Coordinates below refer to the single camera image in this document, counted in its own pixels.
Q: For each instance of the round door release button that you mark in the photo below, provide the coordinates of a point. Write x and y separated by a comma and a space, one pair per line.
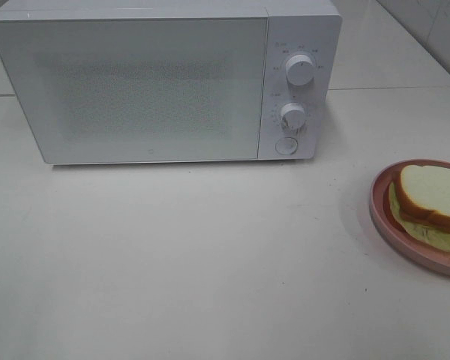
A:
286, 146

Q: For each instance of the white microwave door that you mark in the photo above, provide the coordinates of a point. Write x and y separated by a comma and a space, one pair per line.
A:
136, 91

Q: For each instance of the white bread sandwich with lettuce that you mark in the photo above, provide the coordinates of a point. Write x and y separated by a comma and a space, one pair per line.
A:
419, 201

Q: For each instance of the pink round plate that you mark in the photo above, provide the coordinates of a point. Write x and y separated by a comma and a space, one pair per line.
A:
416, 251

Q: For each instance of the lower white timer knob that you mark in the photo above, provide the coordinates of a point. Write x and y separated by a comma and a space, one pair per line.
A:
292, 116

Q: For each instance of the upper white power knob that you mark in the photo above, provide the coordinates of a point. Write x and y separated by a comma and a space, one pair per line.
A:
300, 69

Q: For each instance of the white microwave oven body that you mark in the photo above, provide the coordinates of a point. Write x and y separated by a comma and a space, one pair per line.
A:
311, 27

